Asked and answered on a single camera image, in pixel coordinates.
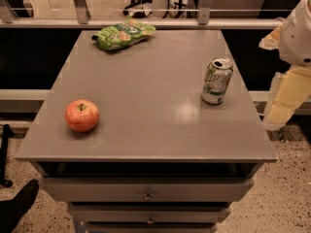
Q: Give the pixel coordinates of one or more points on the green chip bag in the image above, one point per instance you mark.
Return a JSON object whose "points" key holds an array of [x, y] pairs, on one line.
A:
{"points": [[122, 35]]}

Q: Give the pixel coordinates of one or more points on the black office chair base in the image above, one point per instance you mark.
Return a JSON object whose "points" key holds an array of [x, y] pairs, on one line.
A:
{"points": [[138, 8]]}

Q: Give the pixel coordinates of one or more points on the top grey drawer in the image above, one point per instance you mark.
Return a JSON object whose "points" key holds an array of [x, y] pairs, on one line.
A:
{"points": [[146, 190]]}

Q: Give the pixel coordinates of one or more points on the grey drawer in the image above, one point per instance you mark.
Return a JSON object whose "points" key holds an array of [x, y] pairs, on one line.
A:
{"points": [[149, 212], [146, 190]]}

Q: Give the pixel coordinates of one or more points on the grey drawer cabinet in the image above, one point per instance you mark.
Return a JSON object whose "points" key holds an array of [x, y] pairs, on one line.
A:
{"points": [[152, 122]]}

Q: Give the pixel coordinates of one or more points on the middle grey drawer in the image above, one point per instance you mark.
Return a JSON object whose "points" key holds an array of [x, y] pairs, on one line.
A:
{"points": [[149, 212]]}

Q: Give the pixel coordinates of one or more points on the metal railing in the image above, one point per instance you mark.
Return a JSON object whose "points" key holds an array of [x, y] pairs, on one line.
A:
{"points": [[76, 14]]}

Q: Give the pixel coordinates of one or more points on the black stand pole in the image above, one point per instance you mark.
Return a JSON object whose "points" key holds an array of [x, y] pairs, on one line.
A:
{"points": [[7, 133]]}

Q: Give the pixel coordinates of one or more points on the red apple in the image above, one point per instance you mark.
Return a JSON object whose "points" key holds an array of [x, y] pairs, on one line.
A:
{"points": [[81, 115]]}

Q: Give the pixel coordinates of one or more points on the green white 7up can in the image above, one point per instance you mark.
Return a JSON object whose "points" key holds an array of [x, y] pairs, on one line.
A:
{"points": [[216, 80]]}

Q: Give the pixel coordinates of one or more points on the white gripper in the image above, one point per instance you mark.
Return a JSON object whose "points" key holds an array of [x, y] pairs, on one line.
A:
{"points": [[297, 38]]}

